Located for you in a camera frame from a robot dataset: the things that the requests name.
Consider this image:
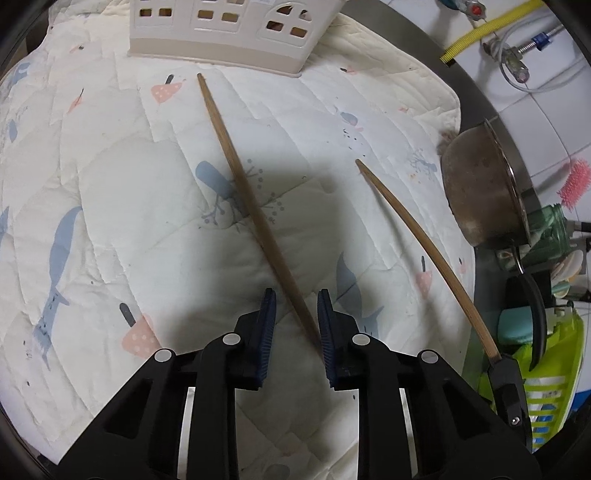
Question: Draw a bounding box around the right steel braided hose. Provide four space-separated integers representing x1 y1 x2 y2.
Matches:
517 25 567 54

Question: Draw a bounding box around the wooden chopstick vertical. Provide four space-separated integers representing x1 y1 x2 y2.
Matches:
356 159 502 364

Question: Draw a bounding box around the red handle water valve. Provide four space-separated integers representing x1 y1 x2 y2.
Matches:
439 0 486 21

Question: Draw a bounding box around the white thin hose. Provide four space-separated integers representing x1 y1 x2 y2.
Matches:
489 22 588 96

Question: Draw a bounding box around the chrome water valve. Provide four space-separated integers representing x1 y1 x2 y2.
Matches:
483 39 535 85

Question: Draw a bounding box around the long crossing wooden chopstick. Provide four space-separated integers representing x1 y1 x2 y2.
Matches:
197 73 322 355

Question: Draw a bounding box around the pink bottle brush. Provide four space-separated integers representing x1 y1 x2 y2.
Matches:
558 159 591 210

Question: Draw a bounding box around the beige plastic utensil holder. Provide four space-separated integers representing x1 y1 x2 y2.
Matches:
129 0 345 76

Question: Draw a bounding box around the green glass jar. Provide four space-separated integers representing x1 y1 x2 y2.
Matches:
523 204 570 266

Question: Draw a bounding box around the teal cup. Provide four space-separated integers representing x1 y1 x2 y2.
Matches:
497 307 534 345

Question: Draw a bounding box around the white quilted patterned mat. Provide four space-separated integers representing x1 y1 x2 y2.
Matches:
1 1 475 462

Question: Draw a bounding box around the steel saucepan black handle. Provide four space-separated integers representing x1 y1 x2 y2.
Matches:
441 120 547 369

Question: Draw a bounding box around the green plastic dish rack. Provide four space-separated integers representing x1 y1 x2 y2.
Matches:
504 305 586 451

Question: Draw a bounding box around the yellow corrugated gas hose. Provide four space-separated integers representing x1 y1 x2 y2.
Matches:
438 0 548 66

